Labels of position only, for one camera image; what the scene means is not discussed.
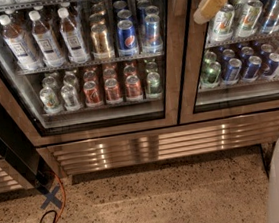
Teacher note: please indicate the white 7up can left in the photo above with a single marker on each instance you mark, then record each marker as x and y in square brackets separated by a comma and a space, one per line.
[221, 26]

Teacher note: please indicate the gold soda can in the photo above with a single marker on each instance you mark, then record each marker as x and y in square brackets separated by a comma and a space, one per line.
[102, 45]

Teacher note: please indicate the red can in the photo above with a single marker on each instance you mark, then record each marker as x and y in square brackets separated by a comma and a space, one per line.
[92, 94]
[112, 91]
[133, 88]

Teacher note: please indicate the blue silver can upper right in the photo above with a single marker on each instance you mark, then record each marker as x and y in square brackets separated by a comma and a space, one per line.
[270, 17]

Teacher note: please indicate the glass fridge door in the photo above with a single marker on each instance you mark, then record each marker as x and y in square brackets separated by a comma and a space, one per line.
[189, 77]
[20, 88]

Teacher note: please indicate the blue Pepsi can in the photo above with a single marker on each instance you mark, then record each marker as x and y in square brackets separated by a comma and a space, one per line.
[127, 44]

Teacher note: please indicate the steel fridge bottom grille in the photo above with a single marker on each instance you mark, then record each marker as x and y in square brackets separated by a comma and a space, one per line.
[85, 156]

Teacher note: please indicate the red can middle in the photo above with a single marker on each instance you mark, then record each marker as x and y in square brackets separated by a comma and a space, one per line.
[112, 91]

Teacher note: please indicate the green silver can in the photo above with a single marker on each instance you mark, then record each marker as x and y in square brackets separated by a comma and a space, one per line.
[153, 88]

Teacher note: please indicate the red can left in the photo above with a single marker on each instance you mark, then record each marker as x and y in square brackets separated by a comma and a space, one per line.
[92, 94]

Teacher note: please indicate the white 7up can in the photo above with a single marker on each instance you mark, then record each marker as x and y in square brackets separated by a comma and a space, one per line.
[246, 25]
[221, 26]

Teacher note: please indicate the left tea bottle white cap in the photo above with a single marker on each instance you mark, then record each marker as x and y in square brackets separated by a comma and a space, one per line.
[21, 44]

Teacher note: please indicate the blue can left lower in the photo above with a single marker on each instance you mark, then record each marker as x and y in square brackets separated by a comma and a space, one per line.
[232, 71]

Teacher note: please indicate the blue silver soda can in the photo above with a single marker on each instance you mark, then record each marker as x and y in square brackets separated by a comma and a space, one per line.
[152, 41]

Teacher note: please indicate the silver can lower shelf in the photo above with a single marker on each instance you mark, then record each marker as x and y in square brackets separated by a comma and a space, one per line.
[71, 99]

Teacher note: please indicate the green can right fridge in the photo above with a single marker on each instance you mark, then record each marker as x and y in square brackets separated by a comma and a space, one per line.
[210, 74]

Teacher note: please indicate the middle tea bottle white cap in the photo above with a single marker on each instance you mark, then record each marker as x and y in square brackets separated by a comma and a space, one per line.
[46, 40]

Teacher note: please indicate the white green can far left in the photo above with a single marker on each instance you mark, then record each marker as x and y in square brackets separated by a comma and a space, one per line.
[50, 100]

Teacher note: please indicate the red can right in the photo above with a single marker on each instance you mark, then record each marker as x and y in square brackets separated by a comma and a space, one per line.
[133, 88]

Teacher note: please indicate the white 7up can right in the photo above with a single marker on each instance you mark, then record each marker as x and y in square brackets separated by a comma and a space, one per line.
[246, 25]

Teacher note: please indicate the blue can right lower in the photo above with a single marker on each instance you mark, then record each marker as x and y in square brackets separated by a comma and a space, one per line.
[251, 69]

